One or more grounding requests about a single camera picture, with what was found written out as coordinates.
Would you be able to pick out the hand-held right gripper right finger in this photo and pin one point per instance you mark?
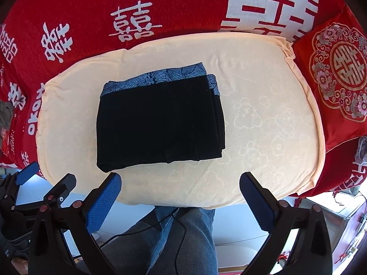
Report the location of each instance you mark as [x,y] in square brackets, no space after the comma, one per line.
[258,203]

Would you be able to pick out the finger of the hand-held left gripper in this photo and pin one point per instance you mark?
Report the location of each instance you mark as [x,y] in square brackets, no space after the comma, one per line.
[62,185]
[27,174]

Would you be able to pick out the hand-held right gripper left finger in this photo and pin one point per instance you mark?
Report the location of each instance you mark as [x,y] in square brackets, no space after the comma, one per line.
[102,203]

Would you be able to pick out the black pants with blue waistband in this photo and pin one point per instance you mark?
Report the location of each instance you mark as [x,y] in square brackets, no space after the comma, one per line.
[160,120]

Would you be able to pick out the person's leg in jeans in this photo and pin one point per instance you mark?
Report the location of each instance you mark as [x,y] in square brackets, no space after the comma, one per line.
[172,243]

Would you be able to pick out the cream towel blanket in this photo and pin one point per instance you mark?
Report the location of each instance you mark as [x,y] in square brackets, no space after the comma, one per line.
[258,106]

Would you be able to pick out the red embroidered cushion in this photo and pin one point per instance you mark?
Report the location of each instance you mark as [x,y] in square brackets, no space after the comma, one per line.
[335,68]

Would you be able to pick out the red printed blanket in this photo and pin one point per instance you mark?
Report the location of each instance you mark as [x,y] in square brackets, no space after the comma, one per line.
[114,3]

